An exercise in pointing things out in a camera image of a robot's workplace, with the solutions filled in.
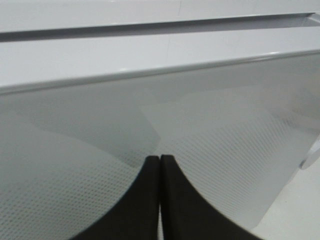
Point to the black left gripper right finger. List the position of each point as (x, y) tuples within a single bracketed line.
[(186, 215)]

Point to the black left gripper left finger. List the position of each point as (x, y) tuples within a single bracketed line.
[(136, 215)]

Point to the white microwave oven body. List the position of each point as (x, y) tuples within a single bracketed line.
[(22, 20)]

